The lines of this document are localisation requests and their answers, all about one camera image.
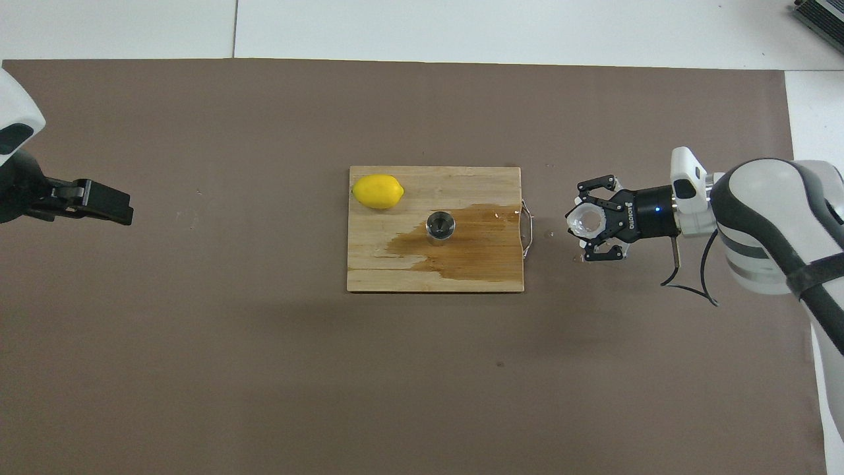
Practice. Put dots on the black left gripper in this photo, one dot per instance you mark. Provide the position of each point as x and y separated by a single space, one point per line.
16 191

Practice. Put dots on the yellow lemon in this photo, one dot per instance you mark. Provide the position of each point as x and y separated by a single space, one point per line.
377 191

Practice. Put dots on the grey ribbed metal device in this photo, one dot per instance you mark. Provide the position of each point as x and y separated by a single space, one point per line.
821 14

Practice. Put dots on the small clear textured cup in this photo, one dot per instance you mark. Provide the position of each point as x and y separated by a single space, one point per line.
583 221

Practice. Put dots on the brown paper table mat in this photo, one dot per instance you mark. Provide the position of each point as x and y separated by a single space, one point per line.
264 363

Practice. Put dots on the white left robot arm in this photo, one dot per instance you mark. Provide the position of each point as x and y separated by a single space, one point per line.
13 105

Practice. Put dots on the steel double jigger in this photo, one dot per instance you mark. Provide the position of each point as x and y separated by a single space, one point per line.
440 227

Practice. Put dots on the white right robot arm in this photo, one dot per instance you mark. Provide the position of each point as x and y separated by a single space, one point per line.
765 198

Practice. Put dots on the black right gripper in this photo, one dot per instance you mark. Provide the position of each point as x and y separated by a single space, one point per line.
646 214

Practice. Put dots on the wooden cutting board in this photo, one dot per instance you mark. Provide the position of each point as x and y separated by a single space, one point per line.
488 191

